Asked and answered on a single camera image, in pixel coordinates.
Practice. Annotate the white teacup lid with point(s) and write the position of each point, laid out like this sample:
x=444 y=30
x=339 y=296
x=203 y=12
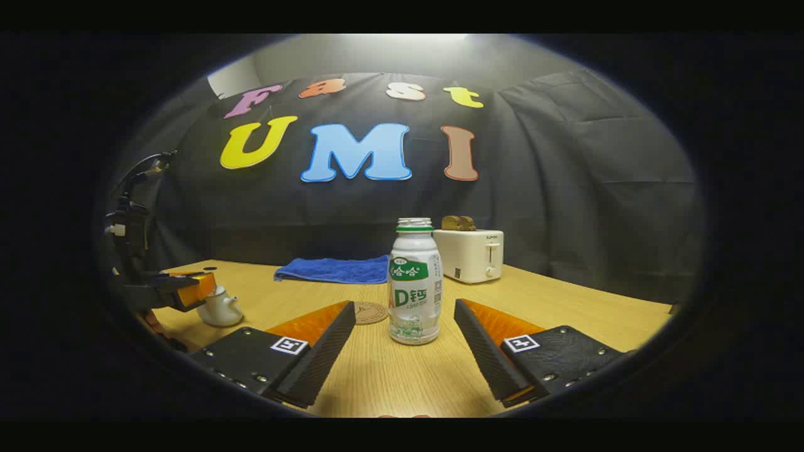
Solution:
x=219 y=292

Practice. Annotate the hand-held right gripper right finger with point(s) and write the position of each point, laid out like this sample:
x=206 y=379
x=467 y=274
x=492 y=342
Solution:
x=483 y=351

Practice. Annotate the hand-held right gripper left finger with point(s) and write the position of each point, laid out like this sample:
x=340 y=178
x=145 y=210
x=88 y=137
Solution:
x=320 y=358

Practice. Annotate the brown bread slice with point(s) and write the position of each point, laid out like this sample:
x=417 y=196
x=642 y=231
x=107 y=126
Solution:
x=457 y=223

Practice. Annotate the white teacup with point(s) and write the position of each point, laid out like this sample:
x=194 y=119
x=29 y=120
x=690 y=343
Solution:
x=220 y=312

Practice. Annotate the round brown coaster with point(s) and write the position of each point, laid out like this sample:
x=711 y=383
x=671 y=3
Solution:
x=370 y=312

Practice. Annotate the blue towel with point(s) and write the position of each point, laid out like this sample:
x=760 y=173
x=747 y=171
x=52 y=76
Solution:
x=336 y=270

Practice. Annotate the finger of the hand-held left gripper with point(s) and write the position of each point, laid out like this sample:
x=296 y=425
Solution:
x=198 y=289

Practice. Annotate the white green-label water bottle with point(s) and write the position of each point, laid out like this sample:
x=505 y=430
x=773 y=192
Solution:
x=414 y=295

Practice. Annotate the black backdrop cloth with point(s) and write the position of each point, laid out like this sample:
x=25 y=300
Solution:
x=553 y=188

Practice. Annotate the white toaster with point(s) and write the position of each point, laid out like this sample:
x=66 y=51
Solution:
x=468 y=254

